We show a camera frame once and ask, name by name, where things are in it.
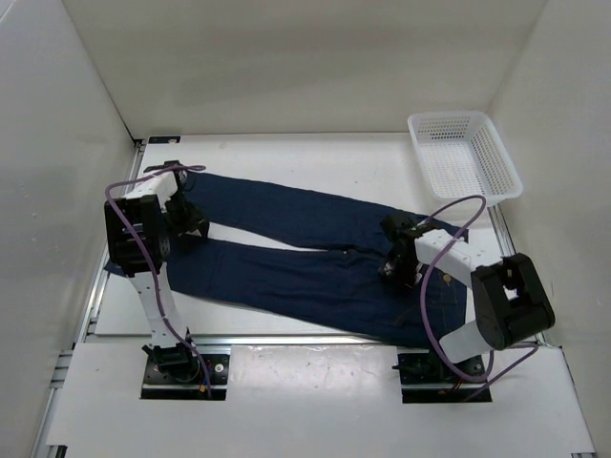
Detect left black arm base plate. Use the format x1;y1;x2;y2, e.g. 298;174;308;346
140;343;230;401

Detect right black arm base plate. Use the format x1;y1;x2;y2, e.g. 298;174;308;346
392;350;492;405

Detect dark blue denim trousers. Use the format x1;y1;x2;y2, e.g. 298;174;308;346
105;172;472;353

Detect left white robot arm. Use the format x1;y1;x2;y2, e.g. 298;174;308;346
104;160;211;393

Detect black corner bracket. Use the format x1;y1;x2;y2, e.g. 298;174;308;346
148;135;181;144

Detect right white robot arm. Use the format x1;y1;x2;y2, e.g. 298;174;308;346
379;213;556;382

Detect white plastic mesh basket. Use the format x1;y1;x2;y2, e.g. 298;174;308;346
407;111;523;206

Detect aluminium left frame rail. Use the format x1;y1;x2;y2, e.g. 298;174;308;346
32;137;147;458

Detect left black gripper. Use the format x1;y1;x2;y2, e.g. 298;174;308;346
163;192;210;250

